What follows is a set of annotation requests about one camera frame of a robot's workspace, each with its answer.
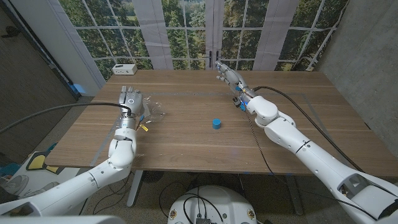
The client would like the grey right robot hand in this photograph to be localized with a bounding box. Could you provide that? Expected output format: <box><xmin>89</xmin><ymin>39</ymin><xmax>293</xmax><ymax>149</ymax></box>
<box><xmin>215</xmin><ymin>60</ymin><xmax>257</xmax><ymax>104</ymax></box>

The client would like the clear plastic wrap sheet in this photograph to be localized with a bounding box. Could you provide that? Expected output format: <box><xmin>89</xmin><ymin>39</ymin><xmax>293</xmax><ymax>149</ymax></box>
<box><xmin>136</xmin><ymin>95</ymin><xmax>167</xmax><ymax>125</ymax></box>

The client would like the white box on table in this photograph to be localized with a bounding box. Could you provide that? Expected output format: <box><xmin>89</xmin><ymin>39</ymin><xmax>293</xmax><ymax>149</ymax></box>
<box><xmin>112</xmin><ymin>63</ymin><xmax>138</xmax><ymax>76</ymax></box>

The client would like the printed forest window backdrop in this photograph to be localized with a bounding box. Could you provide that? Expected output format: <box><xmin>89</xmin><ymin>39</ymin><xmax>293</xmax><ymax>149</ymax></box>
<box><xmin>58</xmin><ymin>0</ymin><xmax>349</xmax><ymax>81</ymax></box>

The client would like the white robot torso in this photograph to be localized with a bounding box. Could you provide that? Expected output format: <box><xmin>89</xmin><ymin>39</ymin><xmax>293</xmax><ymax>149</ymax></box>
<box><xmin>167</xmin><ymin>185</ymin><xmax>258</xmax><ymax>224</ymax></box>

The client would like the black ribbed round base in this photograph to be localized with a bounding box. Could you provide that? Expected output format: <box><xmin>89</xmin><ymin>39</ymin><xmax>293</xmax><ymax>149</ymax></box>
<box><xmin>142</xmin><ymin>170</ymin><xmax>165</xmax><ymax>183</ymax></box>

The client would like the white table leg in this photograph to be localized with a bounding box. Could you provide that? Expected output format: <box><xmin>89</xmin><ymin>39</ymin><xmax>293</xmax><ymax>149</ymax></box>
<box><xmin>126</xmin><ymin>170</ymin><xmax>144</xmax><ymax>208</ymax></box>
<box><xmin>284</xmin><ymin>174</ymin><xmax>305</xmax><ymax>216</ymax></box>

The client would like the dark wood-grain door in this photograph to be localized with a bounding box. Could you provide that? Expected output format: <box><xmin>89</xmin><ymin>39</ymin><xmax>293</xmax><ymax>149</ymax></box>
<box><xmin>0</xmin><ymin>6</ymin><xmax>78</xmax><ymax>162</ymax></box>

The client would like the white printed floor mat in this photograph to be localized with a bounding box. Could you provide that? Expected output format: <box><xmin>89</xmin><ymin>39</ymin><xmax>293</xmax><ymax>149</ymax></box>
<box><xmin>0</xmin><ymin>151</ymin><xmax>80</xmax><ymax>202</ymax></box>

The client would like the grey sneaker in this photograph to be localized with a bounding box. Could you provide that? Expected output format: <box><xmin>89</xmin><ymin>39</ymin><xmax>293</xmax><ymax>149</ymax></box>
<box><xmin>23</xmin><ymin>182</ymin><xmax>60</xmax><ymax>197</ymax></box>

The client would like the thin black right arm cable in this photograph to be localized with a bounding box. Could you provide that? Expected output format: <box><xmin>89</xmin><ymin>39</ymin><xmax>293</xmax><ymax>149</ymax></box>
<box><xmin>244</xmin><ymin>111</ymin><xmax>379</xmax><ymax>221</ymax></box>

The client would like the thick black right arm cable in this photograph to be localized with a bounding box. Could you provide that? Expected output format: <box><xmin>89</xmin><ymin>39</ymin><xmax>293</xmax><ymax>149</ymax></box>
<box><xmin>253</xmin><ymin>86</ymin><xmax>364</xmax><ymax>172</ymax></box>

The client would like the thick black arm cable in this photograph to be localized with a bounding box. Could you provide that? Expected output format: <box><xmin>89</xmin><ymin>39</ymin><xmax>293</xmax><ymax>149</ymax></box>
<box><xmin>253</xmin><ymin>86</ymin><xmax>364</xmax><ymax>172</ymax></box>
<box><xmin>0</xmin><ymin>102</ymin><xmax>133</xmax><ymax>134</ymax></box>

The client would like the black floor cable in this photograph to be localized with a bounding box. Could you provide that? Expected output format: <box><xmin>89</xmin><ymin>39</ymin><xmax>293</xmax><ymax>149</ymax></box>
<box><xmin>79</xmin><ymin>170</ymin><xmax>135</xmax><ymax>216</ymax></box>
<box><xmin>158</xmin><ymin>181</ymin><xmax>201</xmax><ymax>218</ymax></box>

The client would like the black torso cable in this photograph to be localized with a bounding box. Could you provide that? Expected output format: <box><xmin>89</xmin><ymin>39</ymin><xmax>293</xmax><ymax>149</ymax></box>
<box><xmin>182</xmin><ymin>193</ymin><xmax>225</xmax><ymax>223</ymax></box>

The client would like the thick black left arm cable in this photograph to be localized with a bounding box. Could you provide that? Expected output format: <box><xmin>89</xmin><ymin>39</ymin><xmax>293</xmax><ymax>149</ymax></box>
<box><xmin>0</xmin><ymin>102</ymin><xmax>133</xmax><ymax>134</ymax></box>

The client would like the door lever handle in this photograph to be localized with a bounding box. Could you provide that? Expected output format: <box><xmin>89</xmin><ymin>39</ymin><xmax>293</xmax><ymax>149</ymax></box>
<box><xmin>1</xmin><ymin>26</ymin><xmax>21</xmax><ymax>39</ymax></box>

